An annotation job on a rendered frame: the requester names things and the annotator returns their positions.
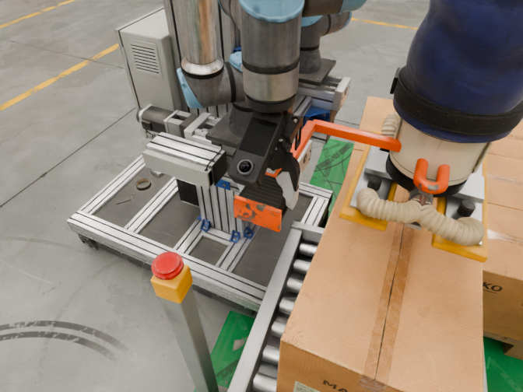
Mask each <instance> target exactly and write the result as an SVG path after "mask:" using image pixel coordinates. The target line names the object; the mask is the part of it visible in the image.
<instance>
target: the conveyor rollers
mask: <svg viewBox="0 0 523 392"><path fill-rule="evenodd" d="M317 247H318V246H316V245H314V244H310V243H305V242H301V244H300V246H299V254H303V255H307V256H309V257H314V254H315V251H316V250H317ZM310 265H311V263H310V262H307V261H302V260H299V259H296V260H295V262H294V263H293V271H295V272H298V273H301V274H304V275H306V274H307V271H308V269H309V267H310ZM302 284H303V281H301V280H297V279H295V278H289V280H288V282H287V283H286V290H287V291H290V292H294V293H296V294H299V292H300V289H301V286H302ZM294 304H295V301H292V300H290V299H285V298H282V300H281V303H279V312H282V313H286V314H289V315H290V314H291V312H292V309H293V306H294ZM285 327H286V324H285V323H283V322H280V321H277V320H275V321H274V323H273V325H272V327H271V329H272V330H271V335H273V336H276V337H278V338H281V337H282V335H283V332H284V329H285ZM262 354H263V356H262V361H265V362H268V363H271V364H273V365H276V366H278V365H279V348H275V347H272V346H270V345H266V346H265V350H263V353H262ZM276 384H277V379H276V378H273V377H270V376H267V375H265V374H263V373H259V372H257V373H256V375H255V378H254V379H253V385H252V389H253V390H256V391H259V392H276Z"/></svg>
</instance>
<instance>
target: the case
mask: <svg viewBox="0 0 523 392"><path fill-rule="evenodd" d="M353 176H354V173H350V172H348V173H347V174H346V177H345V180H344V181H343V184H342V187H341V189H340V192H339V195H338V197H337V199H336V201H335V204H334V207H333V209H332V212H331V215H330V216H329V219H328V222H327V224H326V227H325V230H324V232H323V234H322V236H321V239H320V242H319V244H318V247H317V250H316V251H315V254H314V257H313V259H312V262H311V265H310V267H309V269H308V271H307V274H306V277H305V279H304V282H303V284H302V286H301V289H300V292H299V294H298V297H297V300H296V302H295V304H294V306H293V309H292V312H291V314H290V317H289V319H288V321H287V324H286V327H285V329H284V332H283V335H282V337H281V339H280V348H279V365H278V374H277V384H276V392H483V263H482V262H479V261H475V260H472V259H469V258H467V257H463V256H460V255H457V254H453V253H450V252H447V251H445V250H440V249H437V248H435V247H432V246H431V242H432V235H433V234H432V233H431V231H426V228H422V229H421V230H418V229H413V228H410V227H408V226H405V223H403V224H402V223H401V222H400V223H397V222H391V221H388V226H387V229H386V230H385V231H380V230H378V229H373V228H370V227H368V226H364V225H361V224H358V223H355V222H351V221H349V220H345V219H341V218H339V212H340V210H341V207H342V204H343V202H344V200H345V198H346V194H347V192H348V190H349V186H350V184H351V182H352V180H353Z"/></svg>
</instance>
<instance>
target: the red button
mask: <svg viewBox="0 0 523 392"><path fill-rule="evenodd" d="M183 267H184V262H183V259H182V257H181V255H180V254H178V253H176V252H172V251H168V252H164V253H161V254H159V255H158V256H157V257H156V258H155V259H154V260H153V262H152V265H151V268H152V272H153V274H154V276H155V277H157V278H158V279H161V280H171V279H174V278H176V277H177V276H178V275H179V274H180V273H181V272H182V270H183Z"/></svg>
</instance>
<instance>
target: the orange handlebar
mask: <svg viewBox="0 0 523 392"><path fill-rule="evenodd" d="M315 131H316V132H320V133H323V134H326V135H332V136H335V137H339V138H344V139H348V140H351V141H355V142H360V143H363V144H367V145H372V146H376V147H379V148H383V149H388V150H391V151H395V152H400V150H401V147H402V145H401V143H400V141H399V140H398V139H397V138H396V139H394V138H393V137H388V136H385V135H379V134H376V133H373V132H369V131H363V130H360V129H356V128H350V127H346V126H343V125H340V124H333V123H330V122H327V121H321V120H317V119H314V120H313V121H307V123H306V124H305V125H304V128H303V129H302V131H301V142H300V145H299V147H298V148H297V150H294V149H295V142H294V143H293V145H292V149H291V150H290V152H292V153H293V157H295V158H296V159H299V157H300V154H301V153H302V151H303V150H304V148H305V146H306V145H307V143H308V142H309V140H310V138H311V136H312V135H313V133H314V132H315ZM427 168H428V162H427V161H426V160H425V159H418V160H417V161H416V168H415V172H414V175H413V183H414V184H415V185H416V187H417V188H419V189H420V190H421V191H424V192H426V193H428V194H441V193H443V192H444V191H446V190H447V189H448V183H449V176H450V166H449V165H447V164H444V165H441V166H439V167H438V169H437V179H436V182H432V181H429V180H427V179H426V173H427ZM281 169H282V168H280V169H277V170H276V171H275V173H274V174H275V175H278V173H279V171H280V170H281Z"/></svg>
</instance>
